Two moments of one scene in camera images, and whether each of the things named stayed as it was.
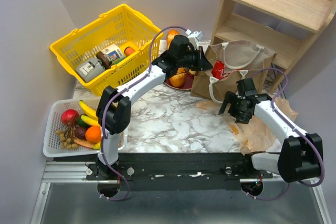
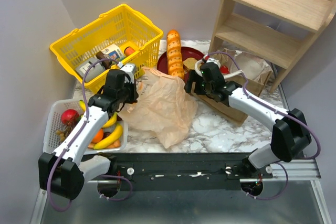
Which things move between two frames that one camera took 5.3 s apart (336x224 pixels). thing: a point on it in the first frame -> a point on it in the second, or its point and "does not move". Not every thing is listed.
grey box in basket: x=88 y=71 does not move
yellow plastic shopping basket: x=111 y=50 does not move
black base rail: x=178 y=171 does not move
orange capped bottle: x=128 y=50 does not move
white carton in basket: x=113 y=53 does not move
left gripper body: x=200 y=60 -> x=130 y=95
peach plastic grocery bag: x=253 y=136 -> x=165 y=106
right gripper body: x=237 y=105 -> x=193 y=84
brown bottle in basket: x=104 y=60 does not move
